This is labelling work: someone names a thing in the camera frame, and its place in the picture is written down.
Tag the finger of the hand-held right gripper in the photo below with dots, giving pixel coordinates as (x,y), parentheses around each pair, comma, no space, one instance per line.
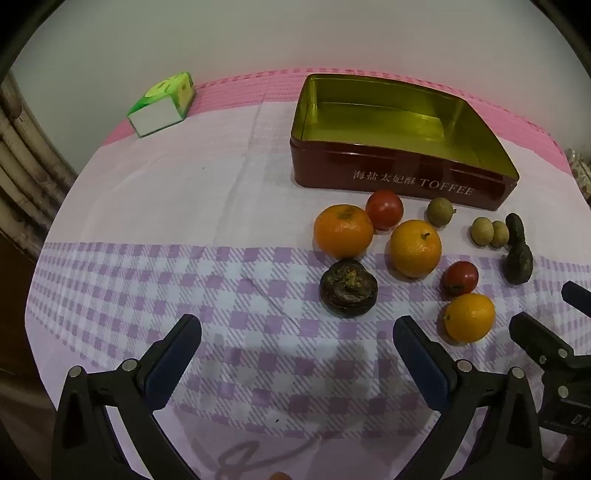
(579,297)
(535,334)

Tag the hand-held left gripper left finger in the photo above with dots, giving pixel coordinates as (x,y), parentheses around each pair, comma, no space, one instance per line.
(171,362)

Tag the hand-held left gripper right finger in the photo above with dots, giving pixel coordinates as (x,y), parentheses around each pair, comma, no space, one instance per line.
(425,369)

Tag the small yellow orange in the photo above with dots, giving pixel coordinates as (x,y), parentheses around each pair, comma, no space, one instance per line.
(468,317)

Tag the small red tomato with calyx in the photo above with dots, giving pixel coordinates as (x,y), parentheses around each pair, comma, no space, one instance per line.
(460,277)

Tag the round longan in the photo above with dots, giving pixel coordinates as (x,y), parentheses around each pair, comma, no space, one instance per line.
(480,229)
(500,234)

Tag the orange with stem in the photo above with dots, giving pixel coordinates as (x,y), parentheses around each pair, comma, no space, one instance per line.
(415,248)

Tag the longan with stem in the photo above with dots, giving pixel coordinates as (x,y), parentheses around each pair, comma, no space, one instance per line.
(440,211)

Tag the deep orange mandarin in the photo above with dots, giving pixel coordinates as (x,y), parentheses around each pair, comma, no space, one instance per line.
(343,230)

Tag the large red tomato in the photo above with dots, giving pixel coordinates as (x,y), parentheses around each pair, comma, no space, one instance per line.
(384,208)

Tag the red and gold tin box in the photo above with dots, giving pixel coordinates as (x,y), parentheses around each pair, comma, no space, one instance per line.
(415,177)

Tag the floral teapot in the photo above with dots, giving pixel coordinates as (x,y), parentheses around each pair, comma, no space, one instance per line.
(582,177)

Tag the pink and purple checked tablecloth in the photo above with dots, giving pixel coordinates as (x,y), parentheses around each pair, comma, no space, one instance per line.
(161,207)

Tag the patterned beige curtain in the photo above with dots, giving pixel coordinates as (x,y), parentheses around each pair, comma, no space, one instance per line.
(23,161)

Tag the green tissue box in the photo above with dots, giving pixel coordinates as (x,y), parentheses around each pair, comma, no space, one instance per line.
(161,106)

